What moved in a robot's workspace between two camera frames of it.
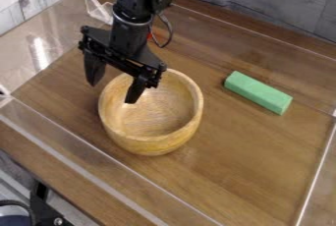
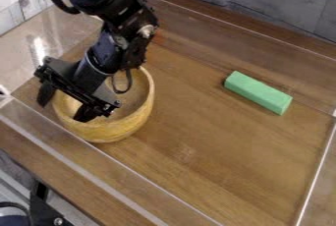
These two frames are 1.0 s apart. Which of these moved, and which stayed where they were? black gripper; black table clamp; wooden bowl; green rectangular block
Moved: black gripper; wooden bowl
Stayed: green rectangular block; black table clamp
